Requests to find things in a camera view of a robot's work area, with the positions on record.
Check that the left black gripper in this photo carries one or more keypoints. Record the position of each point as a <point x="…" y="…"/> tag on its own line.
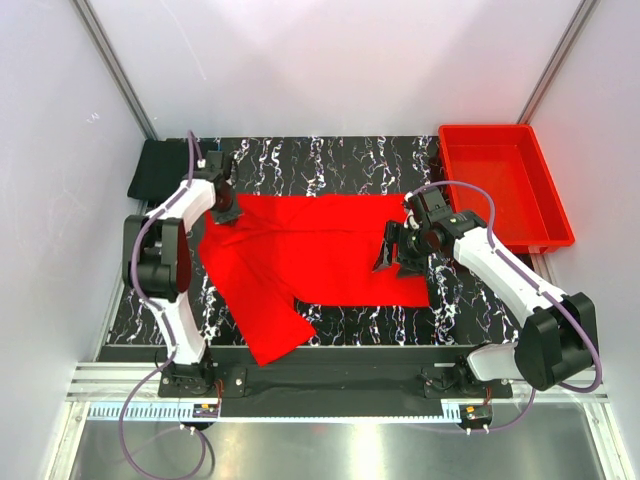
<point x="226" y="218"/>

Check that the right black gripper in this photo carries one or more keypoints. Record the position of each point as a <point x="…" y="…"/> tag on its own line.
<point x="395" y="233"/>

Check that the red t shirt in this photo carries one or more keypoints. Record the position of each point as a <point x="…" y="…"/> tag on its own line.
<point x="320" y="250"/>

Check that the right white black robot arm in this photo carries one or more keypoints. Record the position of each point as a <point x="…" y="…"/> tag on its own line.
<point x="558" y="336"/>

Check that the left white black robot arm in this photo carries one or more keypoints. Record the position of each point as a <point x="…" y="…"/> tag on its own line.
<point x="157" y="265"/>

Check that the folded black t shirt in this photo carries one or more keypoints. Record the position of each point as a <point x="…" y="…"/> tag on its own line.
<point x="162" y="169"/>

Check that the red plastic bin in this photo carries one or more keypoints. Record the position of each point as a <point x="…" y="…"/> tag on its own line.
<point x="507" y="162"/>

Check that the right small electronics board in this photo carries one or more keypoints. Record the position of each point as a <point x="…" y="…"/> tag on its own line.
<point x="477" y="412"/>

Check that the small electronics board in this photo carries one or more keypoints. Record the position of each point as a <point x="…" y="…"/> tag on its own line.
<point x="477" y="412"/>
<point x="206" y="410"/>

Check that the left small electronics board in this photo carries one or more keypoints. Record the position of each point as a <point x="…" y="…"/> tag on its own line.
<point x="206" y="410"/>

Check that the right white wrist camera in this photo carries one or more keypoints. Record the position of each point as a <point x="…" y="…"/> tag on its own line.
<point x="410" y="221"/>

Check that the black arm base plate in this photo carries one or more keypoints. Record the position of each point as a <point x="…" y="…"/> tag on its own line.
<point x="326" y="407"/>

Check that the aluminium table edge rail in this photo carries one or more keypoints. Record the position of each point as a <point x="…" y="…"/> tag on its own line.
<point x="114" y="381"/>

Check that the left aluminium frame post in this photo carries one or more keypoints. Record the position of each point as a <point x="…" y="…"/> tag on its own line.
<point x="98" y="35"/>

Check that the aluminium frame post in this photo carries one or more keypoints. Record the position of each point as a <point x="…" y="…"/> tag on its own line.
<point x="559" y="56"/>
<point x="98" y="35"/>

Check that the right aluminium frame post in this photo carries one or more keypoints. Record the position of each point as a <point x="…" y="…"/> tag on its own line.
<point x="559" y="56"/>

